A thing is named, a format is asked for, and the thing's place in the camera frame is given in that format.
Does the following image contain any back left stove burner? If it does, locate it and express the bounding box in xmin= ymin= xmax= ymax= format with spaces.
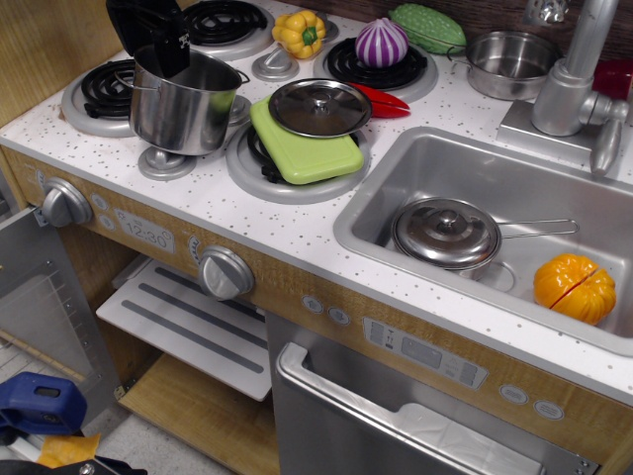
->
xmin=183 ymin=1 xmax=274 ymax=60

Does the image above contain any front stovetop silver knob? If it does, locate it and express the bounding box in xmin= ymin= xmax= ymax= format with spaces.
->
xmin=137 ymin=146 xmax=197 ymax=181

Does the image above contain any stove burner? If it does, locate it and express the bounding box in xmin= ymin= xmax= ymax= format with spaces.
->
xmin=226 ymin=123 xmax=371 ymax=205
xmin=61 ymin=59 xmax=135 ymax=138
xmin=183 ymin=1 xmax=274 ymax=60
xmin=313 ymin=38 xmax=439 ymax=103

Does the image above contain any back right stove burner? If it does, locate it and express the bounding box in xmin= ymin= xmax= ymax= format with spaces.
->
xmin=313 ymin=38 xmax=439 ymax=103

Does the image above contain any blue clamp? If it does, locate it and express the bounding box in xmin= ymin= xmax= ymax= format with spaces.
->
xmin=1 ymin=372 xmax=88 ymax=435

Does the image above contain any steel pot lid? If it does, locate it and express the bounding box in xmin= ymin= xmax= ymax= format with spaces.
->
xmin=268 ymin=78 xmax=373 ymax=139

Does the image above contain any orange toy pumpkin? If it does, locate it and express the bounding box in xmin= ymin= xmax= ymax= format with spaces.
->
xmin=533 ymin=253 xmax=617 ymax=326

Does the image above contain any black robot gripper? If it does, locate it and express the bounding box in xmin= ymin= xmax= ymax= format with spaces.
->
xmin=106 ymin=0 xmax=190 ymax=78

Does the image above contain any front right stove burner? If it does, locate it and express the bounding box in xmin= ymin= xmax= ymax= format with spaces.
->
xmin=226 ymin=123 xmax=371 ymax=205

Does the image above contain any oven control knob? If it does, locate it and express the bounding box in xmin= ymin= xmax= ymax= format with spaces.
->
xmin=198 ymin=245 xmax=255 ymax=301
xmin=42 ymin=177 xmax=93 ymax=228

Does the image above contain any yellow toy bell pepper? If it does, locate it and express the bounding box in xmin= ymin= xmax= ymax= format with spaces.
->
xmin=272 ymin=10 xmax=326 ymax=59

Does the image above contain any purple striped toy onion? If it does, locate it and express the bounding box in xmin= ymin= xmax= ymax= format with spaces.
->
xmin=355 ymin=18 xmax=409 ymax=68

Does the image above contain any grey toy sink basin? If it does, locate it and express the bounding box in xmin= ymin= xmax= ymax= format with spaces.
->
xmin=334 ymin=128 xmax=632 ymax=356

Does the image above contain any red toy chili pepper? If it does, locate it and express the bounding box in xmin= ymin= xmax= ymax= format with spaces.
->
xmin=351 ymin=83 xmax=410 ymax=119

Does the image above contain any silver toy faucet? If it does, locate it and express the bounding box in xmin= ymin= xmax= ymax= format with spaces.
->
xmin=497 ymin=1 xmax=629 ymax=176

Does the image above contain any green toy bitter gourd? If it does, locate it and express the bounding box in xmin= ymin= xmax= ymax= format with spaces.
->
xmin=389 ymin=3 xmax=467 ymax=54

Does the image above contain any open oven door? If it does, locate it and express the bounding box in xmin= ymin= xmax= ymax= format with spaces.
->
xmin=1 ymin=208 xmax=119 ymax=428

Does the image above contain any tall steel stock pot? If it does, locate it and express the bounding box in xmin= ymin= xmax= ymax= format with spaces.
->
xmin=126 ymin=46 xmax=250 ymax=156

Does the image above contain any lidded steel saucepan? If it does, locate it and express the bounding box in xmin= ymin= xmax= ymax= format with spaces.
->
xmin=391 ymin=197 xmax=580 ymax=280

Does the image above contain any right oven control knob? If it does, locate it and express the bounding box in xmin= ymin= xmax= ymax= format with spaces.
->
xmin=198 ymin=245 xmax=255 ymax=301

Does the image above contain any stovetop silver knob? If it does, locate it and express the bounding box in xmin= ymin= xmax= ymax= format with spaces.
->
xmin=227 ymin=95 xmax=251 ymax=128
xmin=316 ymin=12 xmax=339 ymax=43
xmin=251 ymin=47 xmax=300 ymax=82
xmin=137 ymin=146 xmax=197 ymax=181

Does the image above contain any rear stovetop silver knob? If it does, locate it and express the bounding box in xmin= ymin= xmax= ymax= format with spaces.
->
xmin=316 ymin=12 xmax=339 ymax=43

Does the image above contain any red cup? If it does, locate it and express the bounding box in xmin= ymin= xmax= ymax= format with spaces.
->
xmin=592 ymin=58 xmax=632 ymax=101

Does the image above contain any left oven control knob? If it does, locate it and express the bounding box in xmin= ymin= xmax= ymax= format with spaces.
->
xmin=42 ymin=177 xmax=93 ymax=228

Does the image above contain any white oven rack shelf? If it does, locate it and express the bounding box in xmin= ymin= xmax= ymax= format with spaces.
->
xmin=97 ymin=260 xmax=271 ymax=401

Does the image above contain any middle stovetop silver knob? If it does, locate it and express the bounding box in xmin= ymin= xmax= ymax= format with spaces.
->
xmin=227 ymin=95 xmax=251 ymax=128

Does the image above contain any silver dishwasher door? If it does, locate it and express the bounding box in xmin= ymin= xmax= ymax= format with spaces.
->
xmin=266 ymin=315 xmax=600 ymax=474

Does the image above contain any small steel pot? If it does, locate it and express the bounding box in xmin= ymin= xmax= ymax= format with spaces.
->
xmin=446 ymin=31 xmax=563 ymax=101

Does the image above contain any yellow cloth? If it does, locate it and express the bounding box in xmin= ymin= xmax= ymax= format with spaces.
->
xmin=37 ymin=433 xmax=101 ymax=468

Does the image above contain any back stovetop silver knob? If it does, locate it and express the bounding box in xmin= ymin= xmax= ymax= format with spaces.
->
xmin=251 ymin=47 xmax=300 ymax=82

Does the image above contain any front left stove burner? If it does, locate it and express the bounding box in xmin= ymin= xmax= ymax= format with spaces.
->
xmin=61 ymin=59 xmax=135 ymax=138

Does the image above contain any green plastic cutting board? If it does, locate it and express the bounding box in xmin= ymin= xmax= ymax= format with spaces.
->
xmin=249 ymin=97 xmax=365 ymax=185

